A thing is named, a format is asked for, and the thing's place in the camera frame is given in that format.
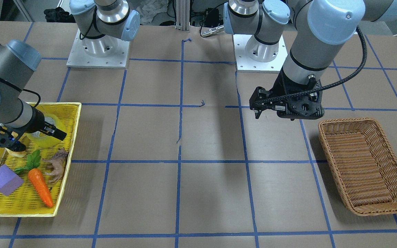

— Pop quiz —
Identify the orange toy carrot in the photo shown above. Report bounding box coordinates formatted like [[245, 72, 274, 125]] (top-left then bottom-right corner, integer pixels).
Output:
[[14, 149, 54, 208]]

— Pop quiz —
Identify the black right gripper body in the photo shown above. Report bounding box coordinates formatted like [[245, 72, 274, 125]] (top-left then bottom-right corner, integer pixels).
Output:
[[12, 108, 52, 136]]

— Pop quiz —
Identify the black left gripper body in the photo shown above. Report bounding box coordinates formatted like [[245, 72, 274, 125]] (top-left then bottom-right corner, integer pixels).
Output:
[[271, 70, 322, 106]]

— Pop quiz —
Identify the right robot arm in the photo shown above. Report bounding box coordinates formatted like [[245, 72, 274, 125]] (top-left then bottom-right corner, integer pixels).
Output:
[[0, 0, 140, 152]]

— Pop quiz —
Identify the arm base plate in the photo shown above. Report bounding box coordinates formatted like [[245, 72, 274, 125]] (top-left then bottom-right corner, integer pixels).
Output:
[[66, 30, 131, 69], [233, 34, 288, 73]]

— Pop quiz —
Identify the toy croissant bread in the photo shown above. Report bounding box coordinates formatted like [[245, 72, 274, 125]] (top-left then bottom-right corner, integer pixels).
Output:
[[5, 148, 27, 157]]

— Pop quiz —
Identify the brown wicker basket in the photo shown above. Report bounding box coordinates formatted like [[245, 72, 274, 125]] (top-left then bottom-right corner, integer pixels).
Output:
[[318, 117, 397, 216]]

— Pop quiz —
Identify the brown toy dinosaur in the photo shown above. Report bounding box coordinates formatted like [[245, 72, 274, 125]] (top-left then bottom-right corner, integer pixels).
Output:
[[41, 147, 68, 183]]

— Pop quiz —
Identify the purple foam block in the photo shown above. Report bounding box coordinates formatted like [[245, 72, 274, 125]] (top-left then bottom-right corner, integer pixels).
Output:
[[0, 164, 24, 196]]

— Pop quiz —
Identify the aluminium frame post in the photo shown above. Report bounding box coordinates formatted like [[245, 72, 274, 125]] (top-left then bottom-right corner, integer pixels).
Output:
[[175, 0, 191, 32]]

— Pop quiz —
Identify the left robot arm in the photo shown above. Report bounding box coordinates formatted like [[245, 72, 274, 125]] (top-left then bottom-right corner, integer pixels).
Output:
[[223, 0, 397, 120]]

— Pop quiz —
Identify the yellow plastic basket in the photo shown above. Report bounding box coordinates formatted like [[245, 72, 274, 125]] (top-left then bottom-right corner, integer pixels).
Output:
[[0, 102, 82, 217]]

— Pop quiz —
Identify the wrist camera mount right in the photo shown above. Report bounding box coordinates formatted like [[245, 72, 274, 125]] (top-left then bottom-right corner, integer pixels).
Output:
[[0, 123, 23, 148]]

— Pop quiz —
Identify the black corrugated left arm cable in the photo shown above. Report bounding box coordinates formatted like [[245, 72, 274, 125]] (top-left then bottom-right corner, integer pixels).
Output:
[[254, 26, 368, 108]]

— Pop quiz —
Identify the yellow tape roll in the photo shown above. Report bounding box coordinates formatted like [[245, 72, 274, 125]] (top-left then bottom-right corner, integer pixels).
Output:
[[26, 113, 67, 148]]

